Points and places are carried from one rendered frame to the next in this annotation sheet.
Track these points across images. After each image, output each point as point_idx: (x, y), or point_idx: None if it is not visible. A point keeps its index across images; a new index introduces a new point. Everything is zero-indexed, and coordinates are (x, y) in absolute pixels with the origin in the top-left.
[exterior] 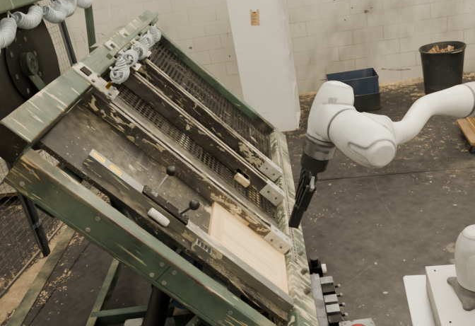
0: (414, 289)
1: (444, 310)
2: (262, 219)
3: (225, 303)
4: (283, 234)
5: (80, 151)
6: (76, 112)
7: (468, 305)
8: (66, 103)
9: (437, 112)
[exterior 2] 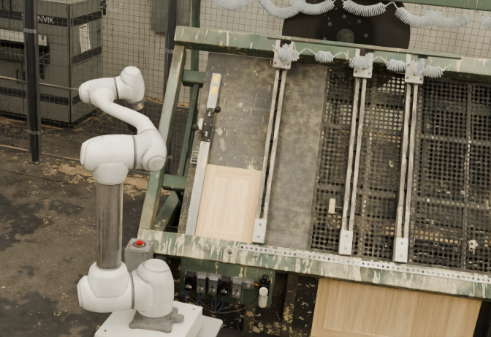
0: (202, 319)
1: None
2: (264, 210)
3: None
4: (262, 234)
5: (223, 73)
6: (263, 61)
7: None
8: (229, 44)
9: (136, 127)
